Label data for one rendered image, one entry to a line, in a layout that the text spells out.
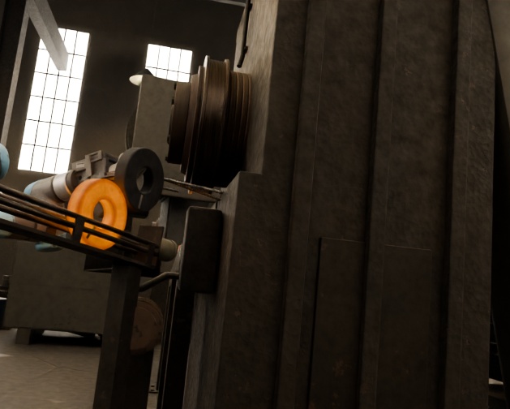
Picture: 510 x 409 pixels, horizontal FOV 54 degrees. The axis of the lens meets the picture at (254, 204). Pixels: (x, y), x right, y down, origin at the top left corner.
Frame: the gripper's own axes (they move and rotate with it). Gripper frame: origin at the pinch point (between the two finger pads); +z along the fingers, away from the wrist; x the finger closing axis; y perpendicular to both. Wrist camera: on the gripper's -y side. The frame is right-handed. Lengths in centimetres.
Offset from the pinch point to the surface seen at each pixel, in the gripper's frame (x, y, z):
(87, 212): -16.5, -12.5, -2.5
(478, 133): 48, 3, 78
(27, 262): 176, 35, -230
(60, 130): 711, 469, -704
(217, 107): 29.1, 25.6, 9.1
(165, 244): 11.5, -16.3, -2.4
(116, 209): -7.9, -10.6, -1.9
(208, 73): 28.2, 37.2, 8.0
